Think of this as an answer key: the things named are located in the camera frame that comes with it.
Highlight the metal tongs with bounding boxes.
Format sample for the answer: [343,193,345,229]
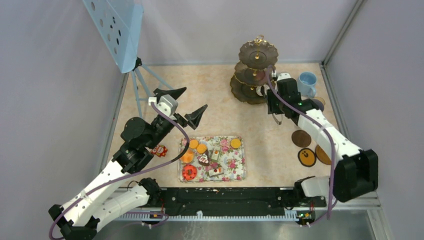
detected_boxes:
[271,113,284,126]

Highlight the white striped donut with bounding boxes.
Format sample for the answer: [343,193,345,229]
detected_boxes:
[255,85,269,98]

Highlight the orange bun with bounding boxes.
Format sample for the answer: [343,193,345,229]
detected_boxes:
[180,148,195,164]

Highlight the green matcha cake slice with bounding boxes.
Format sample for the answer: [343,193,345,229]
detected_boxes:
[210,148,221,163]

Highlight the red donut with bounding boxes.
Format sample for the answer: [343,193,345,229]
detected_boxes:
[181,164,198,181]

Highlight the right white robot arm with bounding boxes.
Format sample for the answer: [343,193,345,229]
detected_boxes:
[266,78,379,206]

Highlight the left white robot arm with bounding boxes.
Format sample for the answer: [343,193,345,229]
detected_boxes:
[48,87,207,240]

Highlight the orange macaron left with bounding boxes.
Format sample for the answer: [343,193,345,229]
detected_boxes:
[189,139,199,150]

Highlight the orange macaron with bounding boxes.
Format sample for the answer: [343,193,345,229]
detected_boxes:
[189,139,199,150]
[230,138,242,149]
[196,143,208,155]

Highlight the orange macaron middle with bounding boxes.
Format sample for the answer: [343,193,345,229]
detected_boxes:
[196,143,208,155]

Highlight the red owl toy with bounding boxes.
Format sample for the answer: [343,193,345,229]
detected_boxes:
[150,144,168,158]

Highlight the light blue mug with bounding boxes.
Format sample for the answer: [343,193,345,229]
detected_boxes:
[297,71,318,98]

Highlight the dark brown round coaster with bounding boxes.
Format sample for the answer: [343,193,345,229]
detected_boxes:
[291,130,312,148]

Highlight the chocolate cake slice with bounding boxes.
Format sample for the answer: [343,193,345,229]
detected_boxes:
[198,150,210,167]

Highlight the pink mug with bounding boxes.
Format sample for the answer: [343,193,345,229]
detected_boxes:
[311,97,326,112]

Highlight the floral serving tray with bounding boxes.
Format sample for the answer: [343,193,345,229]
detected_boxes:
[177,136,247,183]

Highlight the orange macaron right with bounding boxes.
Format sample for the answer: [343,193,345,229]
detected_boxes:
[230,138,242,149]

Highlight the three-tier dark cake stand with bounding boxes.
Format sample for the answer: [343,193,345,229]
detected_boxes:
[230,34,279,105]

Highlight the brown wooden coaster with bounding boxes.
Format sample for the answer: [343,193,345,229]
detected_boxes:
[315,145,332,165]

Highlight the blue perforated board stand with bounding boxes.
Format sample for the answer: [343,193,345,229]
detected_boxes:
[82,0,172,117]

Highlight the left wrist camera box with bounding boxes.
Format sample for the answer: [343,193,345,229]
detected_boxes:
[147,94,179,117]

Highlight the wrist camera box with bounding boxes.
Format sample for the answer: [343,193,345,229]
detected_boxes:
[147,94,179,117]
[271,71,292,82]

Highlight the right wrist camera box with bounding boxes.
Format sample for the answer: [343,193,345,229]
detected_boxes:
[271,71,292,82]

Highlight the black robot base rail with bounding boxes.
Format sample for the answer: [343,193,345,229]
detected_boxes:
[153,187,327,217]

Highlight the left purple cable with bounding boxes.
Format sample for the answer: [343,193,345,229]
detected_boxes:
[48,101,191,240]

